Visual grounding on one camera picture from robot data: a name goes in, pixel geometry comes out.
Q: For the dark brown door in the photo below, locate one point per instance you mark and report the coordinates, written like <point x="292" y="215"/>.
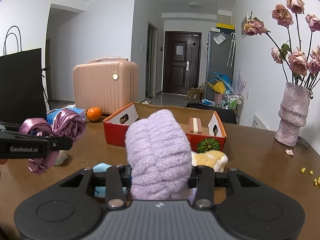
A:
<point x="182" y="56"/>

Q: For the yellow crumbs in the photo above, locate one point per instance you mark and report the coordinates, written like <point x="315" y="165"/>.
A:
<point x="312" y="174"/>

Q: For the wall electrical panel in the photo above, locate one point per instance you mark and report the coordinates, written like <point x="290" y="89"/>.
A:
<point x="243" y="25"/>

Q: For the brown cardboard box on floor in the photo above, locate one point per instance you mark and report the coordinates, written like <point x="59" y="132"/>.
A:
<point x="194" y="94"/>

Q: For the yellow white plush toy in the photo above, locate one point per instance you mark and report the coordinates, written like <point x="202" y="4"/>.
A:
<point x="214" y="159"/>

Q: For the black paper bag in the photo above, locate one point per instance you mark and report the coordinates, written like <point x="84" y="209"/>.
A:
<point x="22" y="90"/>

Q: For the fluffy purple headband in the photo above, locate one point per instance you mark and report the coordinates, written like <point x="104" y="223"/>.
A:
<point x="161" y="164"/>

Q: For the purple satin scrunchie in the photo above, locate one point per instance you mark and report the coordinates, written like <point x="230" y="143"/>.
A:
<point x="64" y="125"/>

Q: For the grey refrigerator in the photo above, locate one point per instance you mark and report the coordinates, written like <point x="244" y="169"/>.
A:
<point x="220" y="57"/>

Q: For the blue tissue pack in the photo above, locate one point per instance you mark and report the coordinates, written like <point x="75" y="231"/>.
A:
<point x="53" y="113"/>

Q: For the dried pink roses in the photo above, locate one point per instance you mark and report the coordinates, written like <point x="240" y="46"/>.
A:
<point x="303" y="65"/>

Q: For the pink suitcase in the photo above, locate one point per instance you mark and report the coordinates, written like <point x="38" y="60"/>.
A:
<point x="109" y="83"/>

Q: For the orange fruit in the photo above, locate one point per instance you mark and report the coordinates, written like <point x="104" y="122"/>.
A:
<point x="94" y="114"/>

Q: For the yellow blue bags pile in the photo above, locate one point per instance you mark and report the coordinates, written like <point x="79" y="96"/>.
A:
<point x="220" y="83"/>

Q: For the light blue plush toy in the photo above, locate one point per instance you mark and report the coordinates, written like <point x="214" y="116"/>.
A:
<point x="100" y="175"/>

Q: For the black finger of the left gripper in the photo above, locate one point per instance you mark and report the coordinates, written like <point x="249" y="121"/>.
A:
<point x="15" y="145"/>

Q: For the red cardboard box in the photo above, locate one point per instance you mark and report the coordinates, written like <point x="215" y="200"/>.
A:
<point x="159" y="119"/>

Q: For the purple textured vase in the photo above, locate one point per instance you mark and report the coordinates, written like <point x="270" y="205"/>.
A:
<point x="293" y="113"/>

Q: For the fallen rose petal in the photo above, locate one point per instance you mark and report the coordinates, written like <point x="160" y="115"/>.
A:
<point x="289" y="152"/>

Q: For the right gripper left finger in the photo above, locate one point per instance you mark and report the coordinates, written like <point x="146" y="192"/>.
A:
<point x="114" y="196"/>

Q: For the pink striped sponge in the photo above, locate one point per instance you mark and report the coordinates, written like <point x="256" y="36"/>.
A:
<point x="195" y="126"/>

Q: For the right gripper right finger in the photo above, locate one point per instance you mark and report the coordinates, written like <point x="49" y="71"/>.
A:
<point x="202" y="182"/>

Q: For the utility cart with bottles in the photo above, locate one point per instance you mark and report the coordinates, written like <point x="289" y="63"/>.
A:
<point x="229" y="101"/>

